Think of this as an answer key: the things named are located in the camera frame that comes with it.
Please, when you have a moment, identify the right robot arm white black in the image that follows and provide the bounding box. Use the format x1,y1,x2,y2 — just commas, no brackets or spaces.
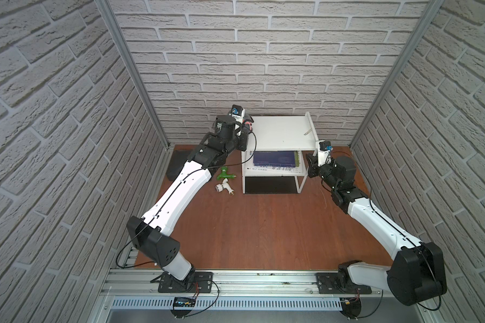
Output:
307,152,447,306

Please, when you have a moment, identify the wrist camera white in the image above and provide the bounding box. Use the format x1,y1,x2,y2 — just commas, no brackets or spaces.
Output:
317,140,333,167
230,104,245,123

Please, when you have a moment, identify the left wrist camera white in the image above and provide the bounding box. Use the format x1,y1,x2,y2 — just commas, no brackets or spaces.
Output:
230,104,245,123

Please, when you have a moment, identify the green spine book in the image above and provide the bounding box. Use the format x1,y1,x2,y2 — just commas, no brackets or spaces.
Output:
295,152,300,168

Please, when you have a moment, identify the white pipe fitting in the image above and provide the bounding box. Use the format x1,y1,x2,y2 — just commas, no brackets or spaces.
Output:
215,178,234,196

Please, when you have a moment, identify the green pipe fitting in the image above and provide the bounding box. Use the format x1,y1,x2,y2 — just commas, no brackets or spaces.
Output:
216,166,237,180

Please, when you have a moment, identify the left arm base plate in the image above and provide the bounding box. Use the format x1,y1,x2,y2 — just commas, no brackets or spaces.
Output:
158,271,214,293

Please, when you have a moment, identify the white two-tier bookshelf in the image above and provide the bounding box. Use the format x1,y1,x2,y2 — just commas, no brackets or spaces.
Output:
241,112,318,194

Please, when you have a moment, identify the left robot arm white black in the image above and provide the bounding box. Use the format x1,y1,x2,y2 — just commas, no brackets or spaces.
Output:
127,113,253,283

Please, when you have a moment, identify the black plastic case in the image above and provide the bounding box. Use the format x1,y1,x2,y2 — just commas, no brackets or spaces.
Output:
166,149,191,182

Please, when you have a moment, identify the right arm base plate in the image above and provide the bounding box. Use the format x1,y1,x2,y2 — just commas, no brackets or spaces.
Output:
315,272,372,295

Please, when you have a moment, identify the aluminium front rail frame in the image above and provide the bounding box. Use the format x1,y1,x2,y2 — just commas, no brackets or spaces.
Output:
83,269,442,322

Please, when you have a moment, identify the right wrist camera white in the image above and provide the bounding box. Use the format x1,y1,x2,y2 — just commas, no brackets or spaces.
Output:
317,140,333,167

